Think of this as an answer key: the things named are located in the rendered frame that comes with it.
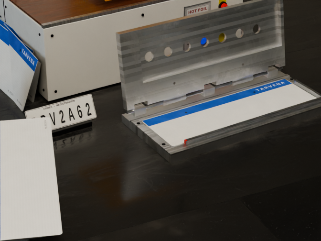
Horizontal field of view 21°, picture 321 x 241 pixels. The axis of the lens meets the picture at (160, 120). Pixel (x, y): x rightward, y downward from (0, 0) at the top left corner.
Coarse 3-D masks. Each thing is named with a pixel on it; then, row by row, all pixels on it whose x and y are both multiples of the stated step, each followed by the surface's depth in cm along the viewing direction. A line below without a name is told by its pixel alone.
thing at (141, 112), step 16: (256, 80) 209; (272, 80) 208; (288, 80) 209; (192, 96) 201; (208, 96) 201; (224, 96) 201; (128, 112) 192; (144, 112) 194; (160, 112) 194; (288, 112) 194; (304, 112) 195; (320, 112) 197; (144, 128) 188; (240, 128) 188; (256, 128) 188; (272, 128) 191; (160, 144) 182; (192, 144) 182; (208, 144) 183; (224, 144) 185; (176, 160) 180
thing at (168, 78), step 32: (256, 0) 202; (128, 32) 186; (160, 32) 191; (192, 32) 195; (224, 32) 200; (128, 64) 188; (160, 64) 193; (192, 64) 198; (224, 64) 201; (256, 64) 206; (128, 96) 190; (160, 96) 194
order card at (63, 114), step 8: (88, 96) 193; (56, 104) 190; (64, 104) 190; (72, 104) 191; (80, 104) 192; (88, 104) 193; (32, 112) 187; (40, 112) 188; (48, 112) 189; (56, 112) 190; (64, 112) 190; (72, 112) 191; (80, 112) 192; (88, 112) 193; (56, 120) 190; (64, 120) 190; (72, 120) 191; (80, 120) 192; (56, 128) 190
